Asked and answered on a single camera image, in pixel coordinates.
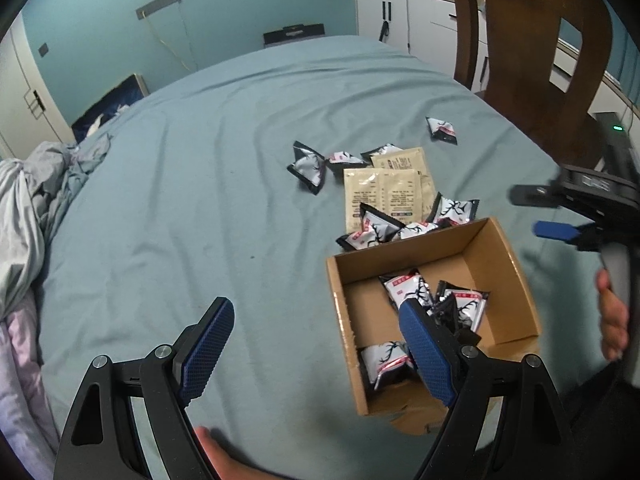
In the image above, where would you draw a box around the snack packet in box front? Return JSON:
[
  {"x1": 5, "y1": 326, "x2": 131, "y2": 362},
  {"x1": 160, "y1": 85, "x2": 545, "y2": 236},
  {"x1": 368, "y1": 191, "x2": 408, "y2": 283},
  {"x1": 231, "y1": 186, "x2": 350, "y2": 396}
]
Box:
[{"x1": 359, "y1": 341, "x2": 416, "y2": 391}]

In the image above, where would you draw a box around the person's right hand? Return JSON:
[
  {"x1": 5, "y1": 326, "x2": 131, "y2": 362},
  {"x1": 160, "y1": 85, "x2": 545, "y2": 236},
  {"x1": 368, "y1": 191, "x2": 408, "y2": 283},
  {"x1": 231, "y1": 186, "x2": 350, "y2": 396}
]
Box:
[{"x1": 596, "y1": 269, "x2": 629, "y2": 362}]

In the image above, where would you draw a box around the snack packet right of sachets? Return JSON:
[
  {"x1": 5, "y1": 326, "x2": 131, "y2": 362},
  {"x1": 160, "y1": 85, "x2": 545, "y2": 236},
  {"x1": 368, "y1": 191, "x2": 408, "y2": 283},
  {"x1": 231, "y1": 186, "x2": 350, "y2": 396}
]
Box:
[{"x1": 426, "y1": 193, "x2": 480, "y2": 226}]

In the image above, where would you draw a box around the teal bed sheet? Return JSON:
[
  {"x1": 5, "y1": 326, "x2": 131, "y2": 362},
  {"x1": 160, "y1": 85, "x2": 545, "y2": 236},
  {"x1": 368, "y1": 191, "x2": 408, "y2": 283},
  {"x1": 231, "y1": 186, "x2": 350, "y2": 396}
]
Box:
[{"x1": 37, "y1": 36, "x2": 604, "y2": 479}]

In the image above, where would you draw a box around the snack packet centre small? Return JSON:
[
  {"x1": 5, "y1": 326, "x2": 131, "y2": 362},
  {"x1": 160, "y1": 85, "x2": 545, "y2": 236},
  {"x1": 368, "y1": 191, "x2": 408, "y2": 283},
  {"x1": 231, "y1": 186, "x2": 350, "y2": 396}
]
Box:
[{"x1": 326, "y1": 151, "x2": 368, "y2": 169}]

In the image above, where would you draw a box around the snack packet beside box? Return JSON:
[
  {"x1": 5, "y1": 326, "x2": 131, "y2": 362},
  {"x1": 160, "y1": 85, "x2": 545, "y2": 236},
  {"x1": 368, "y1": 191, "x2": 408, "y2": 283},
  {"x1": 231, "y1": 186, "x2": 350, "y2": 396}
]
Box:
[{"x1": 336, "y1": 203, "x2": 406, "y2": 252}]

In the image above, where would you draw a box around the white door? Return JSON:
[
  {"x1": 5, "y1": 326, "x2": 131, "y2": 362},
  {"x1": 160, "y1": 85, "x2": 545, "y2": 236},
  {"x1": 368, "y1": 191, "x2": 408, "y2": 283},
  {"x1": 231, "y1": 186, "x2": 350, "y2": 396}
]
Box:
[{"x1": 0, "y1": 13, "x2": 75, "y2": 159}]

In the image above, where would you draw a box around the snack packet at box edge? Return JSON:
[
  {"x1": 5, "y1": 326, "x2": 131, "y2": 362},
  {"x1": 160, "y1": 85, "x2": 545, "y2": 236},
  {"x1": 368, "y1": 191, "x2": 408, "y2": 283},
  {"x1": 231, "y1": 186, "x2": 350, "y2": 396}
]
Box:
[{"x1": 393, "y1": 219, "x2": 452, "y2": 240}]

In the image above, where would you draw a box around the brown wooden chair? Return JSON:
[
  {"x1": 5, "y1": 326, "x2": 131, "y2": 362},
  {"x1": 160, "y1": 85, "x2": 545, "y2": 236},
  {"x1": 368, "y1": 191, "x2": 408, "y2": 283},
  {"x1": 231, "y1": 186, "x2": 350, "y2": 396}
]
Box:
[{"x1": 454, "y1": 0, "x2": 613, "y2": 168}]

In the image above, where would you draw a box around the snack packet in box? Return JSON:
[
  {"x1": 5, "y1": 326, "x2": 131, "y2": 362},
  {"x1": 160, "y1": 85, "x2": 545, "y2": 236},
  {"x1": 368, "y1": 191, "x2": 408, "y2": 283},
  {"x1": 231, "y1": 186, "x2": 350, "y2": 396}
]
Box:
[
  {"x1": 378, "y1": 269, "x2": 434, "y2": 311},
  {"x1": 359, "y1": 341, "x2": 416, "y2": 391},
  {"x1": 436, "y1": 281, "x2": 490, "y2": 332}
]

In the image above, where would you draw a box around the snack packet behind sachets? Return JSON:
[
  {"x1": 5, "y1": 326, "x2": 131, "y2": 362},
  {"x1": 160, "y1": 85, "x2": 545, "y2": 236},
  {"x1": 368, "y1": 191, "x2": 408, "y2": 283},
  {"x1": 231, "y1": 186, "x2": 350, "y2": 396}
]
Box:
[{"x1": 360, "y1": 143, "x2": 401, "y2": 165}]

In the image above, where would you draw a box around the person's bare foot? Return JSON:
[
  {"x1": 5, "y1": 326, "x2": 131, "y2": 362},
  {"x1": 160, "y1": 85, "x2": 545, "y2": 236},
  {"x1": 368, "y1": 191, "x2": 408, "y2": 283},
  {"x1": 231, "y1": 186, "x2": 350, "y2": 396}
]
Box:
[{"x1": 194, "y1": 426, "x2": 279, "y2": 480}]

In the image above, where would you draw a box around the beige sachet lower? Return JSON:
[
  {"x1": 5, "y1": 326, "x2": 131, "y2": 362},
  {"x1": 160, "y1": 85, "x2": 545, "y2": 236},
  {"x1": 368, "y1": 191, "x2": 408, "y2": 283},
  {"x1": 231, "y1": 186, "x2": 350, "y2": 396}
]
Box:
[{"x1": 343, "y1": 168, "x2": 413, "y2": 233}]

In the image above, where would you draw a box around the lone black white snack packet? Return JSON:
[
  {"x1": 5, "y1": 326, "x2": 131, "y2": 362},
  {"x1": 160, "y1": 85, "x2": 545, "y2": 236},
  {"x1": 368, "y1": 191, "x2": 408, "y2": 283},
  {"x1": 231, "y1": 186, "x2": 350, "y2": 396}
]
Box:
[{"x1": 426, "y1": 117, "x2": 458, "y2": 145}]

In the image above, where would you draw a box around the black white snack packet left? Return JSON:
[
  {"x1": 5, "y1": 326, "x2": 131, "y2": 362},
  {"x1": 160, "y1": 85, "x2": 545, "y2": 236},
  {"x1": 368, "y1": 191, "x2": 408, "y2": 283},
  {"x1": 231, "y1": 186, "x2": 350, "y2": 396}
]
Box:
[{"x1": 286, "y1": 141, "x2": 326, "y2": 195}]

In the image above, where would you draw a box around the crumpled grey blanket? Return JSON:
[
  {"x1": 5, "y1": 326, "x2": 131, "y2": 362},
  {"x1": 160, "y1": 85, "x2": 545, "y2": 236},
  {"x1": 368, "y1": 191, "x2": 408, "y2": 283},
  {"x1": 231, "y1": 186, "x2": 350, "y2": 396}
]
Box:
[{"x1": 1, "y1": 134, "x2": 112, "y2": 316}]

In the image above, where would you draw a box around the brown cardboard box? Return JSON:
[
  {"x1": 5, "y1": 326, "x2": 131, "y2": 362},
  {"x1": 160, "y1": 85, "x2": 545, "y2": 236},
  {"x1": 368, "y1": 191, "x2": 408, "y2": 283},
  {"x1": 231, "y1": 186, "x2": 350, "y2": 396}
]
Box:
[{"x1": 325, "y1": 216, "x2": 544, "y2": 436}]

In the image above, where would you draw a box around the beige sachet upper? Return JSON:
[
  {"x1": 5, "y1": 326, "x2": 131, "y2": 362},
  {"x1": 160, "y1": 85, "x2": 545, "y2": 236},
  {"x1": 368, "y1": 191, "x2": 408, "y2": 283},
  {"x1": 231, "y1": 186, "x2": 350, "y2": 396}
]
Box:
[{"x1": 372, "y1": 148, "x2": 437, "y2": 222}]

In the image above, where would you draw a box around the snack packet in box back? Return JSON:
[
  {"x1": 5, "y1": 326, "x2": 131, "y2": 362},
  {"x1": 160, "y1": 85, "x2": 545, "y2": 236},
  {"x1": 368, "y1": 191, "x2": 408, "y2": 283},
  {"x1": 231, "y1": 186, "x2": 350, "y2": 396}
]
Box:
[{"x1": 378, "y1": 269, "x2": 434, "y2": 311}]

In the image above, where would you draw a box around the black box behind bed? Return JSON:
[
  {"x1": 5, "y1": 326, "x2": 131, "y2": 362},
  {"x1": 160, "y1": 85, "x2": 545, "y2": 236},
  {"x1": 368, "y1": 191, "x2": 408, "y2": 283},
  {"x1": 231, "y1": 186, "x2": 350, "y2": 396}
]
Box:
[{"x1": 262, "y1": 23, "x2": 326, "y2": 48}]

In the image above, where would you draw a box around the wall mounted grey bracket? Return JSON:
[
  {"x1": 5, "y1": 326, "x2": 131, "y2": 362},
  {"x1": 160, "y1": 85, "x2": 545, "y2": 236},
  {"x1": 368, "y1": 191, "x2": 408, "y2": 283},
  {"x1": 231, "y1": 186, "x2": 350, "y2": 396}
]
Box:
[{"x1": 136, "y1": 0, "x2": 182, "y2": 20}]

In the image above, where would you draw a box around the beige sachet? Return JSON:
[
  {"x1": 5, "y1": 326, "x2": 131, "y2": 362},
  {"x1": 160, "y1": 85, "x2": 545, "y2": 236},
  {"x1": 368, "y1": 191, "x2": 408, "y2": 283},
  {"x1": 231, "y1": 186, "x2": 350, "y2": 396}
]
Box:
[
  {"x1": 372, "y1": 148, "x2": 437, "y2": 222},
  {"x1": 343, "y1": 168, "x2": 413, "y2": 233}
]

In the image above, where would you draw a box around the snack packet in box right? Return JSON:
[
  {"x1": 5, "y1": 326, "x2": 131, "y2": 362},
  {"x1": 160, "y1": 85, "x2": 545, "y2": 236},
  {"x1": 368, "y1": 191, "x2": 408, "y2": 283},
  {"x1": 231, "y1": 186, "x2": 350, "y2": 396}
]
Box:
[{"x1": 436, "y1": 281, "x2": 490, "y2": 332}]

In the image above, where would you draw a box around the white cabinet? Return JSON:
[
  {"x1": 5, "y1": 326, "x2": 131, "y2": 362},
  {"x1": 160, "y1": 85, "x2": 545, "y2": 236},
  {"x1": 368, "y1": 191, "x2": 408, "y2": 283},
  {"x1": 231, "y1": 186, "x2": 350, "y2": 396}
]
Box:
[{"x1": 356, "y1": 0, "x2": 458, "y2": 77}]

